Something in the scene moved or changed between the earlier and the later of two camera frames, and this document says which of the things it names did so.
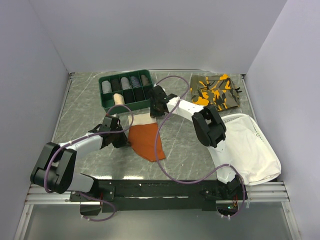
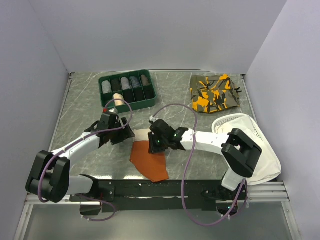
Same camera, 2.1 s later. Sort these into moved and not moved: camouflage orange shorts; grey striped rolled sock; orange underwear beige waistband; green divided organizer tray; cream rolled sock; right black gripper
Moved: orange underwear beige waistband; right black gripper
Not moved: green divided organizer tray; cream rolled sock; camouflage orange shorts; grey striped rolled sock
